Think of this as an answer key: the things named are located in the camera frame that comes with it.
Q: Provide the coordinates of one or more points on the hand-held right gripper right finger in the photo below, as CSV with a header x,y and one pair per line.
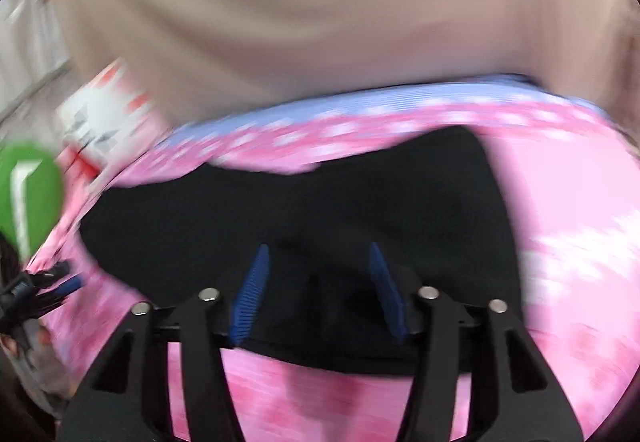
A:
x,y
387,292

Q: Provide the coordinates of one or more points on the pink printed blanket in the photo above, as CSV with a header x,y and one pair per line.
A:
x,y
565,202

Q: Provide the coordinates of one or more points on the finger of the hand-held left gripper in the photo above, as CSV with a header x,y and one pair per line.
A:
x,y
52,269
67,286

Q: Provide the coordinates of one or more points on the person's beige clothing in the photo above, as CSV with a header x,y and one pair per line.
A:
x,y
310,6

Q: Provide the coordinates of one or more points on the black pants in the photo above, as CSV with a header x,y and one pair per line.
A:
x,y
310,212

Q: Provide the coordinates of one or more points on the red and white box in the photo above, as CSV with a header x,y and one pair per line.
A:
x,y
107,114

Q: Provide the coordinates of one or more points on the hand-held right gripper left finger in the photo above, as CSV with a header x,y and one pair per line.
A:
x,y
249,294

